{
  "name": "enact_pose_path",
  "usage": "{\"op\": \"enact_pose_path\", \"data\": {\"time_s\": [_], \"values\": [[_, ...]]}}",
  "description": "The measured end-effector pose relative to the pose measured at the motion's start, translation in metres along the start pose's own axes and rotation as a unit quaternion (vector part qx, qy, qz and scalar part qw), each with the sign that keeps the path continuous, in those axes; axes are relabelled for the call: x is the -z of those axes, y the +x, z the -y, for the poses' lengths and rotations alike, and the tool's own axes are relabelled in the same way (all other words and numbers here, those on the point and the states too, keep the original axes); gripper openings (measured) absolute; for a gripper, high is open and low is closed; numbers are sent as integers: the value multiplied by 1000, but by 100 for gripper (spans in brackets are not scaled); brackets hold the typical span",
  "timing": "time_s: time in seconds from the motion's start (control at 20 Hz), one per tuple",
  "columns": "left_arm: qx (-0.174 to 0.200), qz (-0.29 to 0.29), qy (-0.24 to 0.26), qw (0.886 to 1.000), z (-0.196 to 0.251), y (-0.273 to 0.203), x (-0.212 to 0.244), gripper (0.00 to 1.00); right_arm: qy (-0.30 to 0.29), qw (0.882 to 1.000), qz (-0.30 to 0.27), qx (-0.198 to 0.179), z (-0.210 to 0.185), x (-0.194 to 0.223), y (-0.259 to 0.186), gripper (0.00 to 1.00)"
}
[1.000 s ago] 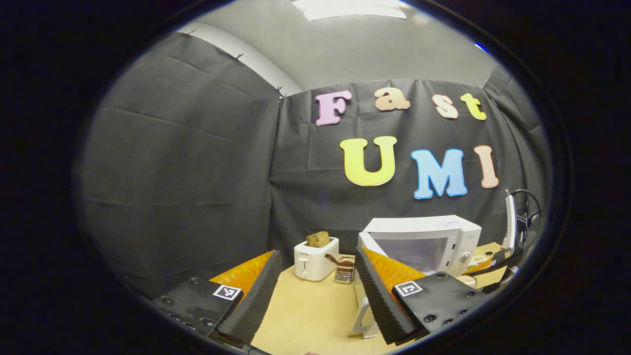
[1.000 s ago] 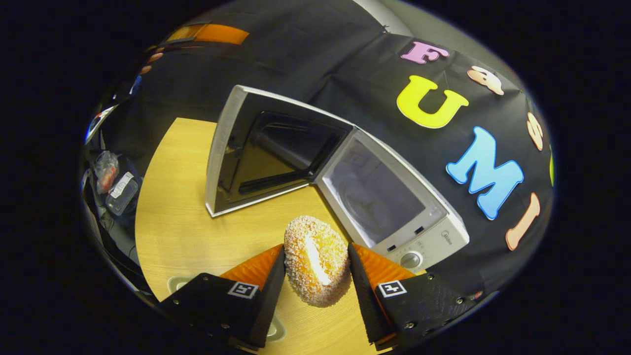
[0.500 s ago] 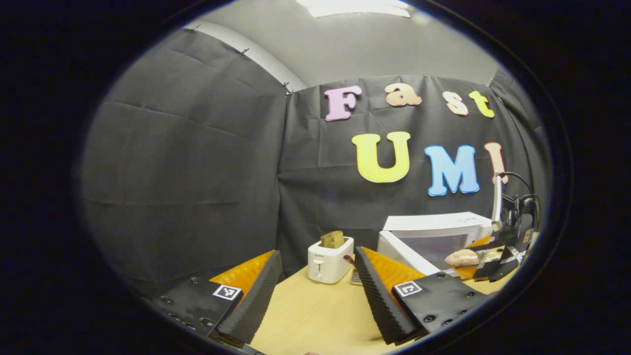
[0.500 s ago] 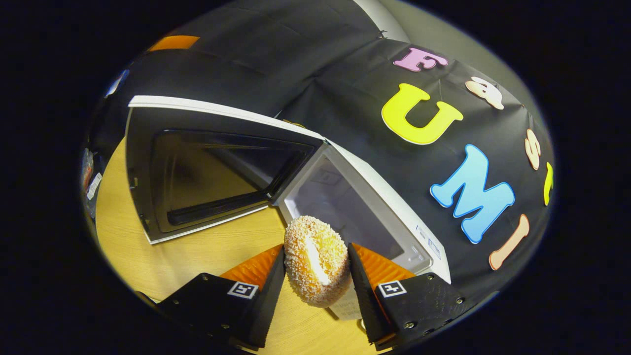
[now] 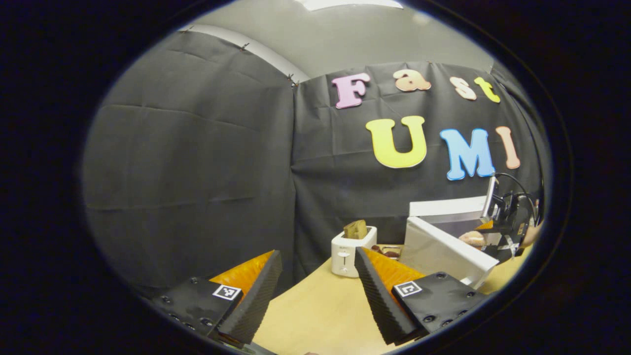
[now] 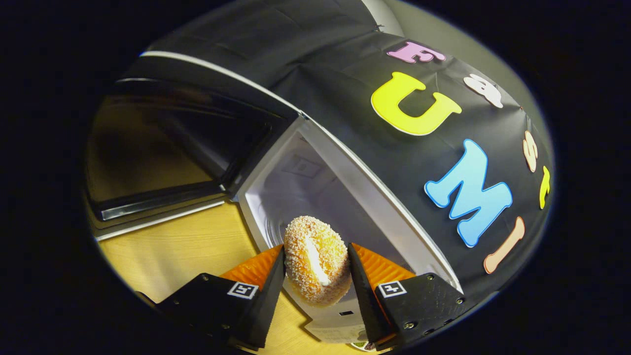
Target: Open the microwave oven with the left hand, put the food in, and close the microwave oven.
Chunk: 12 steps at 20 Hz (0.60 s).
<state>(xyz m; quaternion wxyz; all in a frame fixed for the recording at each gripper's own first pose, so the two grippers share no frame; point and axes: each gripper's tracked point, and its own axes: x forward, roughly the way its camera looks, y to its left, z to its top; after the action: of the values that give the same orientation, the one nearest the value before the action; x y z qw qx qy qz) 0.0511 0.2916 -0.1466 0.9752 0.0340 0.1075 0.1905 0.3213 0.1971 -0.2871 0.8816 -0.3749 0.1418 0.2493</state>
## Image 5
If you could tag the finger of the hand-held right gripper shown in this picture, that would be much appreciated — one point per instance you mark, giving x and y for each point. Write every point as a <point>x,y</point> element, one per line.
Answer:
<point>484,226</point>
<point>508,249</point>

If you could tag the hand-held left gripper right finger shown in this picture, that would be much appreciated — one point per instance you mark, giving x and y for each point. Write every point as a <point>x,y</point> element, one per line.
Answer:
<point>379,305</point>

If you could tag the white microwave oven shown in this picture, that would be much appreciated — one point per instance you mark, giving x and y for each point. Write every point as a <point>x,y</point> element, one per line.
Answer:
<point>443,251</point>

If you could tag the black backdrop cloth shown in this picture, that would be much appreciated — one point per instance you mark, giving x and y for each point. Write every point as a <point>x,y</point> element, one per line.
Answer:
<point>197,158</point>

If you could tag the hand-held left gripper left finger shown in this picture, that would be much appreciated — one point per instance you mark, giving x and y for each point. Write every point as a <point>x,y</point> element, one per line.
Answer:
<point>254,301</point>

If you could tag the large ceiling light panel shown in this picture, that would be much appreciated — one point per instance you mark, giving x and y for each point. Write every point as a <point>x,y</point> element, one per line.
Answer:
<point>350,4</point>

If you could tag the brown bread slice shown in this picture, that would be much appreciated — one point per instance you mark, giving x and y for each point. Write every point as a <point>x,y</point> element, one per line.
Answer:
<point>355,230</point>

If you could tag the white toaster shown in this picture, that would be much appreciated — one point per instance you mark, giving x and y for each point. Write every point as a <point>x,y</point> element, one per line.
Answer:
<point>345,256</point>

